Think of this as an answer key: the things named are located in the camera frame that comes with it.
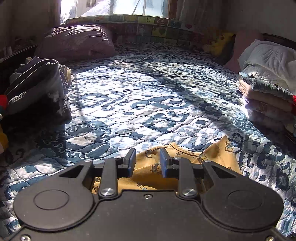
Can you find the yellow car print shirt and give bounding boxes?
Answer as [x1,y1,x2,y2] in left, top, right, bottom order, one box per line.
[91,135,242,195]

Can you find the dark grey clothes pile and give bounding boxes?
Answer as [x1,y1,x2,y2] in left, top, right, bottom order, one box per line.
[1,57,71,132]

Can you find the blue white quilted bedspread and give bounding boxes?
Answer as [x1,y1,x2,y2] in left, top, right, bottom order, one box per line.
[1,45,295,238]

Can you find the grey folded bottom garment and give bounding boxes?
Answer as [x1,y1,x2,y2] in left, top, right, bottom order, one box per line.
[245,109,293,132]

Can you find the lavender folded garment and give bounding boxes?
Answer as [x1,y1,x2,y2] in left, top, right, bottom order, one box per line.
[238,97,294,123]

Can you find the beige folded garment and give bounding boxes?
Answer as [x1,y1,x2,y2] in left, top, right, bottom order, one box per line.
[238,79,295,113]

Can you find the grey-green folded towel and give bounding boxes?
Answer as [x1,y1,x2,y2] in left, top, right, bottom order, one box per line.
[239,72,295,103]

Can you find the red folded garment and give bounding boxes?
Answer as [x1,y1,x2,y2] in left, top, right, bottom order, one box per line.
[291,95,296,115]

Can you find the yellow plush toy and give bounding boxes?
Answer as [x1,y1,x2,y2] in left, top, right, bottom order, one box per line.
[202,31,235,57]

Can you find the red plush toy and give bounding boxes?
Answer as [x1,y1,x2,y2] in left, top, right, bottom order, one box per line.
[0,94,9,116]

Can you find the purple pink pillow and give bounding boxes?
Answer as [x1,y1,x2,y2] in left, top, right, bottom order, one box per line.
[34,24,115,63]

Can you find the colourful alphabet bumper mat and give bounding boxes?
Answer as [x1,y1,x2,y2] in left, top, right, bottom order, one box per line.
[66,15,204,48]

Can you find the white pillow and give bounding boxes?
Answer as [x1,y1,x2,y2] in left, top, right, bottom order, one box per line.
[237,40,295,94]

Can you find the window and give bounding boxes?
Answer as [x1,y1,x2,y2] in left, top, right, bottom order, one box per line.
[60,0,169,24]

